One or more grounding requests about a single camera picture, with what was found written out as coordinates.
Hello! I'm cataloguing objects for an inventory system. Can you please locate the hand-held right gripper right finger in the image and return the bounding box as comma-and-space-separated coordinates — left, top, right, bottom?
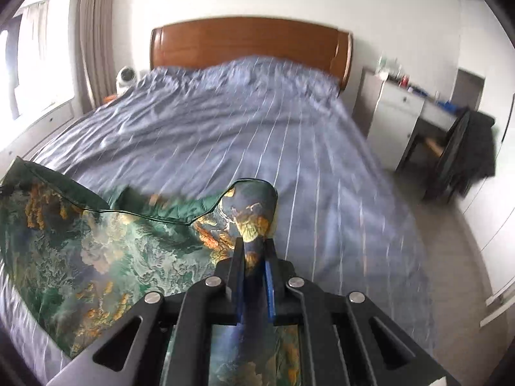
263, 238, 461, 386

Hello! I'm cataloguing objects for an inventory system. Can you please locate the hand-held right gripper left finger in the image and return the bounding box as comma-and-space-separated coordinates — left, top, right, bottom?
46, 237, 246, 386

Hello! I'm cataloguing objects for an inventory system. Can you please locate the green patterned jacket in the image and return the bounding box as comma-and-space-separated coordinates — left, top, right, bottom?
0, 159, 302, 386

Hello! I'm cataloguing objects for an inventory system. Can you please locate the white desk with drawers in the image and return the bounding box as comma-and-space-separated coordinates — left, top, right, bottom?
357, 66, 463, 171

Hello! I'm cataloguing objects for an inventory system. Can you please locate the wooden chair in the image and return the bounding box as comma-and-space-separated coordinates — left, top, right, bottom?
406, 131, 451, 170

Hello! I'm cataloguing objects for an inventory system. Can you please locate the white table fan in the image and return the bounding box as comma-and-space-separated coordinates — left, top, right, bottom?
115, 66, 138, 90

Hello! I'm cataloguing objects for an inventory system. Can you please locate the chair with black coat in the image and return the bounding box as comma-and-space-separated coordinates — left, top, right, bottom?
422, 106, 497, 202

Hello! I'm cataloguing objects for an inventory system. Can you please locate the wooden bed headboard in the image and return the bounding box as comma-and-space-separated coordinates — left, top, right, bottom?
150, 17, 353, 97

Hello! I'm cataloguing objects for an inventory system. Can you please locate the white window bench cabinet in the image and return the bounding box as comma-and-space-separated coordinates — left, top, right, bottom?
0, 100, 77, 165

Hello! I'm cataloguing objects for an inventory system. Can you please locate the white wardrobe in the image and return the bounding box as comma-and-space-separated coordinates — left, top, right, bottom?
451, 0, 515, 326

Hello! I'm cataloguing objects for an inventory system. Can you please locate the beige curtain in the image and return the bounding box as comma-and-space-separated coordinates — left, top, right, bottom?
76, 0, 118, 114

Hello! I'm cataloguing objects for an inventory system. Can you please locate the sheer white window curtain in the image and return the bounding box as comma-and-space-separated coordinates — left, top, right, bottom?
0, 0, 77, 121

